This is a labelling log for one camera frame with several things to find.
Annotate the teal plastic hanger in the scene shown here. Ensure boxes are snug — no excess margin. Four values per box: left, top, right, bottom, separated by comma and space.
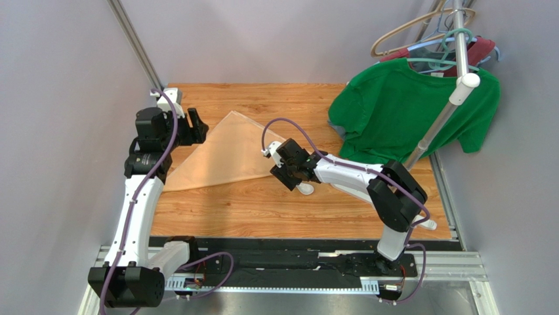
406, 28, 474, 74

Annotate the silver white clothes rack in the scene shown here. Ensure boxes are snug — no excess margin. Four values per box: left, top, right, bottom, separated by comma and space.
330, 0, 481, 231

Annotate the beige cloth napkin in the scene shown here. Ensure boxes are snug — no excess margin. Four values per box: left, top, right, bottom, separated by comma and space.
163, 111, 276, 192

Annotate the light blue hanger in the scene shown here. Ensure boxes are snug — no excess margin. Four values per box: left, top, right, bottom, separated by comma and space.
407, 36, 503, 64

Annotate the green t-shirt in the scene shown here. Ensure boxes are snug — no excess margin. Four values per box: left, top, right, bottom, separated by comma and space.
328, 59, 501, 164

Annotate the white ceramic spoon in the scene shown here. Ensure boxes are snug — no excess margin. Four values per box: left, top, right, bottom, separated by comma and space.
296, 183, 314, 196

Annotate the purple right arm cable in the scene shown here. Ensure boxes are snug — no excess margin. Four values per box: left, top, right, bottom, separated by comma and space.
260, 117, 432, 305

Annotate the red garment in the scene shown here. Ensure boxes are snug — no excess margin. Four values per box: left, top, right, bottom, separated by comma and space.
379, 39, 496, 77

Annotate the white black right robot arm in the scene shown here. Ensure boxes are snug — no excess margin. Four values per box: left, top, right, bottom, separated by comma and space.
261, 138, 428, 262

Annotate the aluminium frame rail left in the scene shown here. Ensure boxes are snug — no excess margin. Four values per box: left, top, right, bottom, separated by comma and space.
107, 0, 165, 90

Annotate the aluminium front rail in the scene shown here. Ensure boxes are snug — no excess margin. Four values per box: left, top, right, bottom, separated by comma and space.
78, 245, 501, 315

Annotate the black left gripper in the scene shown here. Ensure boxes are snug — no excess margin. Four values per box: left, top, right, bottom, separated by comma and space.
160, 108, 209, 152

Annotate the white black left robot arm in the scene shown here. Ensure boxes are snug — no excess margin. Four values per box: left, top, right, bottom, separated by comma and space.
88, 107, 209, 313

